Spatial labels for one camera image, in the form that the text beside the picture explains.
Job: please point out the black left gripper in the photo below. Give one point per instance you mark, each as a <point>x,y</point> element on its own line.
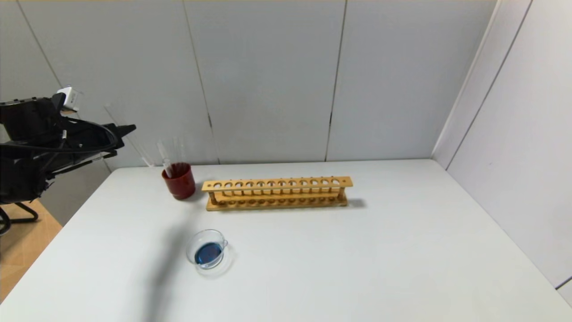
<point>110,139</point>

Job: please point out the test tube with red pigment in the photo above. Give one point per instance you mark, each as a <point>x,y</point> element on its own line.
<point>134,143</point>

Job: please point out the test tube with blue pigment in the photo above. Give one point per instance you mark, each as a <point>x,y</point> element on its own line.
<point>166,165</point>

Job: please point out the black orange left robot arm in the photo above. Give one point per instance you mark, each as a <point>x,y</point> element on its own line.
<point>22,152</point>

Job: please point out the empty clear test tube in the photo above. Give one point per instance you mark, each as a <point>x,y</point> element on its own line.
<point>182,151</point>
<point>175,150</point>

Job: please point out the wooden test tube rack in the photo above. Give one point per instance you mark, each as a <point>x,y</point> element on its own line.
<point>277,183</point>

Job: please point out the dark red plastic cup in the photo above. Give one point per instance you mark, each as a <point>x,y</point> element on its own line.
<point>179,185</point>

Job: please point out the black metal stand leg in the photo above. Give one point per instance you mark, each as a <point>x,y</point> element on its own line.
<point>20,214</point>

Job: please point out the clear glass beaker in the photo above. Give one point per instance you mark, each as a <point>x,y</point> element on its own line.
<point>209,255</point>

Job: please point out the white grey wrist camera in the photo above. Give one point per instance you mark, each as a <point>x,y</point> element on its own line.
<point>69,98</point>

